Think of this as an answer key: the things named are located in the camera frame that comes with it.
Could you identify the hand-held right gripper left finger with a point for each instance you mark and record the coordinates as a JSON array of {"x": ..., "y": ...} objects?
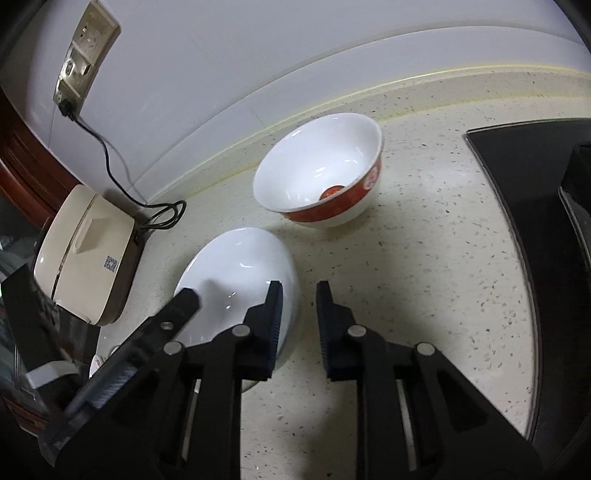
[{"x": 274, "y": 323}]

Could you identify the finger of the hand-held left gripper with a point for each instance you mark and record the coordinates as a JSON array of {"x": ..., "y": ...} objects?
[{"x": 178, "y": 311}]

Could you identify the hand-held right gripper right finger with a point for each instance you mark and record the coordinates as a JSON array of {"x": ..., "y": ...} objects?
[{"x": 325, "y": 332}]

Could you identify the small white plate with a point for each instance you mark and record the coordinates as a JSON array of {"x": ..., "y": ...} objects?
[{"x": 240, "y": 263}]

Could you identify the cream rice cooker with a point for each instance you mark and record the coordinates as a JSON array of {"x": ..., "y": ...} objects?
[{"x": 83, "y": 258}]

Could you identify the brown wooden cabinet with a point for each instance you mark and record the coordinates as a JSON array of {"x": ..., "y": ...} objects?
[{"x": 27, "y": 166}]

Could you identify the red and white bowl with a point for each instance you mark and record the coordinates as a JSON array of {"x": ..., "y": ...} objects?
[{"x": 318, "y": 152}]

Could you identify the black glass cooktop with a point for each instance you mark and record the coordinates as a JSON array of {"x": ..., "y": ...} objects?
[{"x": 521, "y": 194}]

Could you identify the wall power outlet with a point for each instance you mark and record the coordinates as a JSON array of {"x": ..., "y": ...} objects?
[{"x": 87, "y": 41}]

